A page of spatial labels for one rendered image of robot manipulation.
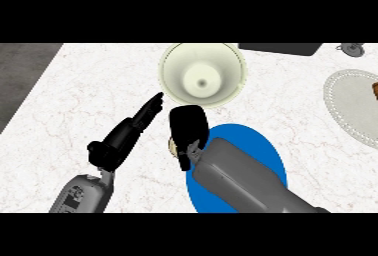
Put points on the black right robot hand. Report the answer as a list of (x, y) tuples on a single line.
[(188, 126)]

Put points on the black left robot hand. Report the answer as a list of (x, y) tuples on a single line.
[(120, 140)]

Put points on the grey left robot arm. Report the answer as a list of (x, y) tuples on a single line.
[(83, 195)]

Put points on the pale cupcake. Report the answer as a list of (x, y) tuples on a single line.
[(171, 146)]

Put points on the blue plate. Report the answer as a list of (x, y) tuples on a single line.
[(251, 140)]

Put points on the pale cream bowl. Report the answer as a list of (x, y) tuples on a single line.
[(202, 74)]

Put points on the dark grey flat appliance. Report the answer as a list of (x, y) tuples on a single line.
[(281, 48)]

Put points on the pale grey round placemat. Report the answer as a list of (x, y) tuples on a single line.
[(351, 103)]

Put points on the brown object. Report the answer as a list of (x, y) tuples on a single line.
[(375, 90)]

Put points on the small grey metal object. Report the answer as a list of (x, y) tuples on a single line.
[(351, 49)]

